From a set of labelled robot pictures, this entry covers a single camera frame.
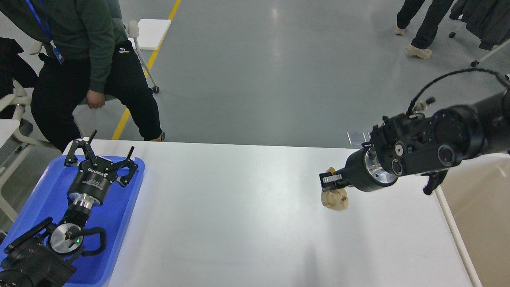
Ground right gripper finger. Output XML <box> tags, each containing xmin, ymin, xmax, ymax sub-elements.
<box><xmin>319</xmin><ymin>169</ymin><xmax>347</xmax><ymax>192</ymax></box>

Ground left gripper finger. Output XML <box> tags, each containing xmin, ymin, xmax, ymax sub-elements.
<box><xmin>64</xmin><ymin>130</ymin><xmax>98</xmax><ymax>169</ymax></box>
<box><xmin>104</xmin><ymin>147</ymin><xmax>138</xmax><ymax>187</ymax></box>

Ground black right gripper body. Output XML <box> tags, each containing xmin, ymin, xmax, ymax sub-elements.
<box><xmin>337</xmin><ymin>147</ymin><xmax>398</xmax><ymax>192</ymax></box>

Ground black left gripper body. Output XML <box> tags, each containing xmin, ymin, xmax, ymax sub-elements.
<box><xmin>66</xmin><ymin>156</ymin><xmax>125</xmax><ymax>207</ymax></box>

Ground beige paper ball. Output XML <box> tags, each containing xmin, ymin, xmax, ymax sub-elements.
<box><xmin>321</xmin><ymin>167</ymin><xmax>349</xmax><ymax>211</ymax></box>

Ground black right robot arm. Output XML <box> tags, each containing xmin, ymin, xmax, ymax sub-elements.
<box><xmin>319</xmin><ymin>68</ymin><xmax>510</xmax><ymax>198</ymax></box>

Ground left metal floor plate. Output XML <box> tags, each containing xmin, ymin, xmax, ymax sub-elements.
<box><xmin>346</xmin><ymin>132</ymin><xmax>370</xmax><ymax>146</ymax></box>

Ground blue plastic tray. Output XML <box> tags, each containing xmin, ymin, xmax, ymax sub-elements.
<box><xmin>0</xmin><ymin>155</ymin><xmax>145</xmax><ymax>287</ymax></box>

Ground white chair at left edge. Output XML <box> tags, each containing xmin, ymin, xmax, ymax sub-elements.
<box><xmin>0</xmin><ymin>37</ymin><xmax>56</xmax><ymax>224</ymax></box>

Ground seated person green sweater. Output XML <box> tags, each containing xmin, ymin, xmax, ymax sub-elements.
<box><xmin>0</xmin><ymin>0</ymin><xmax>165</xmax><ymax>152</ymax></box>

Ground beige plastic bin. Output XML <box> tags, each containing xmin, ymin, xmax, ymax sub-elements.
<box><xmin>436</xmin><ymin>154</ymin><xmax>510</xmax><ymax>287</ymax></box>

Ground walking person dark trousers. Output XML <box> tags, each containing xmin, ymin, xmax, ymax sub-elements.
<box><xmin>394</xmin><ymin>0</ymin><xmax>453</xmax><ymax>59</ymax></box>

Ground chair with dark coat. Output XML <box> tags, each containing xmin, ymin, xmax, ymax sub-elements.
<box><xmin>449</xmin><ymin>0</ymin><xmax>510</xmax><ymax>67</ymax></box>

